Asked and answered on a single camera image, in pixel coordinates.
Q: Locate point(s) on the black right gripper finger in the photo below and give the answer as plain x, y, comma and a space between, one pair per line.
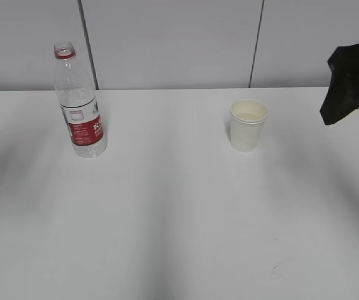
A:
342, 98
345, 60

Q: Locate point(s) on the clear water bottle red label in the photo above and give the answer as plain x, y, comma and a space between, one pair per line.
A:
76, 95

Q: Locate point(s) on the white paper cup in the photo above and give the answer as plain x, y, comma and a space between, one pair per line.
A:
247, 117

